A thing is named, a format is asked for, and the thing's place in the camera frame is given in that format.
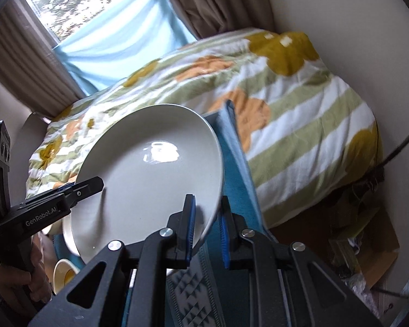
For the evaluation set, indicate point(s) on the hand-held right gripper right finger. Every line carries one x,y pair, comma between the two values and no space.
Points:
224,240

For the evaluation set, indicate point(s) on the large white plate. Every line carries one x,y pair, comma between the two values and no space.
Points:
139,184

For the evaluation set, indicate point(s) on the light blue curtain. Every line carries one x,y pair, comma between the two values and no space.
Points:
122,41

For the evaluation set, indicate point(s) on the clear plastic bag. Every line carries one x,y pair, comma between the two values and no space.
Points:
371,293

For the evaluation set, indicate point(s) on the floral striped blanket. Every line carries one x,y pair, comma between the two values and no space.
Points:
293,126

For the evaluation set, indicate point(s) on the brown curtain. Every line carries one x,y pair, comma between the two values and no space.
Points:
20,61
225,0

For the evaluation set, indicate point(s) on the person's dark clothing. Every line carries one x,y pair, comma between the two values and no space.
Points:
3,313

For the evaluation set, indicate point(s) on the person's left hand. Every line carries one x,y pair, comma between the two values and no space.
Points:
41,279

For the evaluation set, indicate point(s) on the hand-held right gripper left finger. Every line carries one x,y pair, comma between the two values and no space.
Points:
190,226

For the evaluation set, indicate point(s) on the white headboard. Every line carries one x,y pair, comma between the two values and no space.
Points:
27,136

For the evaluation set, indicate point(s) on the cream cup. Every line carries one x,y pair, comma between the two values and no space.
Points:
59,274

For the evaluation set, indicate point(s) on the grey tray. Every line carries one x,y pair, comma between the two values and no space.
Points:
214,122

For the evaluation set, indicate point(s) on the blue patterned towel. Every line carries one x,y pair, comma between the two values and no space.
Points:
240,207

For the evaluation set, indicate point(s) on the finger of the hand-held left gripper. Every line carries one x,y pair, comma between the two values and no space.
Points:
44,198
88,185

